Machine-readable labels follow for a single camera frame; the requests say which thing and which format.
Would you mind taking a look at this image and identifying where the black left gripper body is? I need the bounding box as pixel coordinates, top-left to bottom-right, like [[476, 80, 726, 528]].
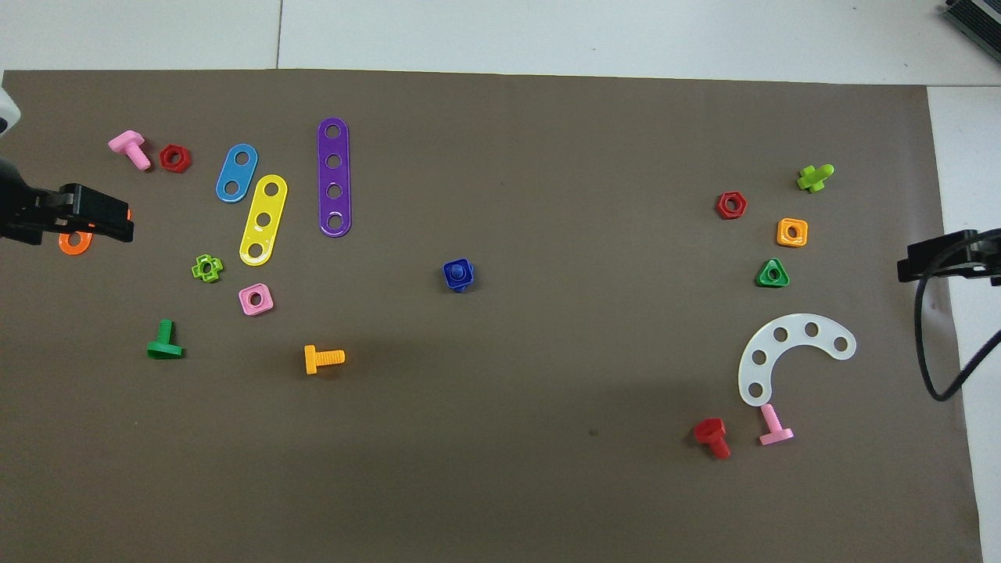
[[0, 156, 63, 246]]

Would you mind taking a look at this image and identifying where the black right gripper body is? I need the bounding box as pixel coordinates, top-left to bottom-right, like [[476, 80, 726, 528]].
[[968, 228, 1001, 287]]

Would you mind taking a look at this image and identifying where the orange heart-shaped plastic plate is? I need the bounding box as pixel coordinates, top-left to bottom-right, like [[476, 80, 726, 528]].
[[58, 210, 134, 256]]

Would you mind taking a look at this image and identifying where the pink plastic bolt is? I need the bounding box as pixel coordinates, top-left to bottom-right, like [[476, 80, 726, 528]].
[[758, 403, 795, 447], [107, 129, 152, 172]]

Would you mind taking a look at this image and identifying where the blue two-hole plastic strip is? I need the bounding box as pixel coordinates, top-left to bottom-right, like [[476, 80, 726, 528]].
[[215, 143, 259, 204]]

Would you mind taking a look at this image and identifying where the green plastic bolt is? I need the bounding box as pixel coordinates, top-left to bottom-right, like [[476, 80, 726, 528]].
[[146, 319, 185, 360]]

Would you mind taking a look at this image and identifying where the lime cross-head plastic bolt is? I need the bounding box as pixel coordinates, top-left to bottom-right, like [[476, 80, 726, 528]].
[[796, 163, 836, 194]]

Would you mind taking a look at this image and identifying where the pink square plastic nut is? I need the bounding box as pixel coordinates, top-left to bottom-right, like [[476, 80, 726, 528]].
[[238, 282, 275, 317]]

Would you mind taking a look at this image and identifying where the yellow three-hole plastic strip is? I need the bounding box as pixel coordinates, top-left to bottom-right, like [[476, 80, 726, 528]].
[[239, 174, 289, 267]]

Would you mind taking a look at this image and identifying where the green triangular plastic nut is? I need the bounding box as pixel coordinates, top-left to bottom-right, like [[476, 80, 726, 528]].
[[755, 257, 791, 289]]

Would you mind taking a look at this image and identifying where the white curved five-hole plate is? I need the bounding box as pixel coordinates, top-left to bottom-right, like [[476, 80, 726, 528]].
[[737, 314, 858, 408]]

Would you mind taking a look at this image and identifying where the purple four-hole plastic strip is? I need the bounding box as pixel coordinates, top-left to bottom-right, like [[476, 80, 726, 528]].
[[317, 117, 353, 238]]

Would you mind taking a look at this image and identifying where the dark ribbed electronic device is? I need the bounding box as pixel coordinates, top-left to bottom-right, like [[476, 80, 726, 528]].
[[941, 0, 1001, 45]]

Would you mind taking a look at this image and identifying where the orange plastic bolt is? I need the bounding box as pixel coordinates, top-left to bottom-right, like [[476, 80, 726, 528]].
[[303, 344, 346, 376]]

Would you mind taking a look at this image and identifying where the red plastic bolt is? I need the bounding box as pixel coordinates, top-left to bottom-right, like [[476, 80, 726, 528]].
[[693, 418, 733, 461]]

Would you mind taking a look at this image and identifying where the brown table mat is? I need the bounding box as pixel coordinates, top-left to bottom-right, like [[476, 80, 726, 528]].
[[0, 69, 985, 563]]

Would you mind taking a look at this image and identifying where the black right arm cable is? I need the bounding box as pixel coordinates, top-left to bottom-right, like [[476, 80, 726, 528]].
[[913, 258, 1001, 403]]

